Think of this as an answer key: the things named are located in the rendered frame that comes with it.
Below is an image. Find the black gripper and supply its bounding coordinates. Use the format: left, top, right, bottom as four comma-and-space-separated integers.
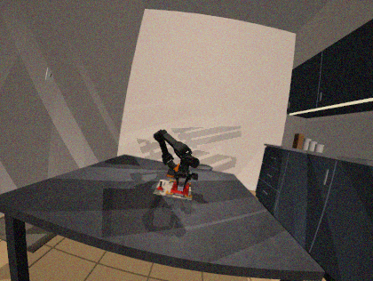
167, 163, 198, 187

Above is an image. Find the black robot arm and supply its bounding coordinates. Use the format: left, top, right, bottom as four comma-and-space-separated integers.
153, 130, 200, 179

